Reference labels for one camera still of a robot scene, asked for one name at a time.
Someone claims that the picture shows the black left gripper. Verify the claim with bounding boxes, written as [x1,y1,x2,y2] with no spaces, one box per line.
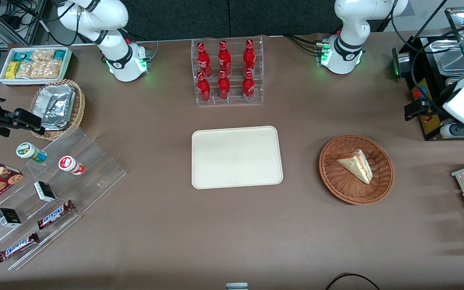
[404,99,444,121]

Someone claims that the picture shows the triangular sandwich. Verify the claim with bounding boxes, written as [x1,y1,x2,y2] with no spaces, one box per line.
[336,149,373,184]

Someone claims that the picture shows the light wicker basket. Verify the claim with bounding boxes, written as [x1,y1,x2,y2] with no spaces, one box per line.
[29,79,86,141]

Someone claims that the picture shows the brown wicker basket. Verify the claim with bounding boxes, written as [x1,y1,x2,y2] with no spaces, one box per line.
[319,134,395,205]

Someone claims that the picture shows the cream plastic tray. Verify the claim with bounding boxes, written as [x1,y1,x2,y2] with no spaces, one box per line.
[191,126,284,190]

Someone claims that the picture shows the silver foil pack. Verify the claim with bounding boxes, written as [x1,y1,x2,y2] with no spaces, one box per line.
[39,85,75,116]
[41,113,72,131]

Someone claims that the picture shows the black hot food display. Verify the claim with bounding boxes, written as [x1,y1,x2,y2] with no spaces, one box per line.
[392,7,464,141]

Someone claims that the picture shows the green lidded yogurt cup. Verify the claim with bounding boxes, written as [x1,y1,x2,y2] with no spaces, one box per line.
[16,142,48,163]

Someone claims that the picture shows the white rectangular snack bin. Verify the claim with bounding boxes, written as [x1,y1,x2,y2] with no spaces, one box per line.
[0,47,73,87]

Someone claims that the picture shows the clear bag of crackers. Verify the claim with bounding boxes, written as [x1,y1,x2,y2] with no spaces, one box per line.
[31,49,55,62]
[35,60,62,79]
[15,60,39,79]

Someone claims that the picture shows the yellow snack pack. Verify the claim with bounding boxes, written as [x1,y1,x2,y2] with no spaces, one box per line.
[6,61,21,80]

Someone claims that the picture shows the red lidded yogurt cup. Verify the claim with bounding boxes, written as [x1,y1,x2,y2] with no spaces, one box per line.
[58,155,85,176]

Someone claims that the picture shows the steel food pan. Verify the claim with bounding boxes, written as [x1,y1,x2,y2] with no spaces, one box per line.
[429,38,464,74]

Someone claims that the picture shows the small black box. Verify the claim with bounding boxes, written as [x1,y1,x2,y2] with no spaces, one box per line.
[0,207,22,228]
[34,181,56,203]

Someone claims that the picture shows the clear acrylic stepped stand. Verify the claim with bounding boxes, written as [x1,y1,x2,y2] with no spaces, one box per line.
[0,128,127,271]

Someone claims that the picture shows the Snickers chocolate bar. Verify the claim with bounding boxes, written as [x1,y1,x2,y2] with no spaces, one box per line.
[37,200,75,230]
[0,232,40,263]

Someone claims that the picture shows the red cola bottle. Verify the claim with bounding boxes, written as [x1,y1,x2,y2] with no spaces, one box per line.
[218,40,232,76]
[197,42,212,78]
[197,72,211,102]
[243,39,256,75]
[218,70,231,100]
[242,70,255,101]

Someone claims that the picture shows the clear acrylic bottle rack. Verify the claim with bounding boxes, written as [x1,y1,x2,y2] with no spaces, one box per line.
[191,36,264,106]

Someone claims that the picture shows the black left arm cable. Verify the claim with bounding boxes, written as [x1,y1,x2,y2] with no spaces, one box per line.
[390,0,464,106]

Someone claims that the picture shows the aluminium frame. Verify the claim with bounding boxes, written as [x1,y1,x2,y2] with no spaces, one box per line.
[0,0,48,47]

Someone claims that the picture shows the black base cable bundle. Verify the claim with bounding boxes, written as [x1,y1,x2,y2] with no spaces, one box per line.
[124,27,160,61]
[284,34,322,56]

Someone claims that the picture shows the black looped table cable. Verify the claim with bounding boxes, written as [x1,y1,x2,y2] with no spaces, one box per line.
[325,273,381,290]

